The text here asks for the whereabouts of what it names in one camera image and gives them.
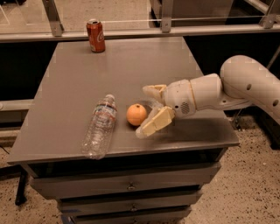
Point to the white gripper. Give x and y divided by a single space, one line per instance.
178 97

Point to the orange fruit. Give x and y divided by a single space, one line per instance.
136 114

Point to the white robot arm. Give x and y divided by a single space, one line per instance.
241 82

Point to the clear plastic water bottle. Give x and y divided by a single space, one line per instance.
95 144

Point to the grey drawer cabinet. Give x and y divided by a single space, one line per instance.
153 179

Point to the red soda can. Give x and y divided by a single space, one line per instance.
95 35

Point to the black stand leg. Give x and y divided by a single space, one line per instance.
20 196

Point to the metal railing frame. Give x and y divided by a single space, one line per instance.
213 29

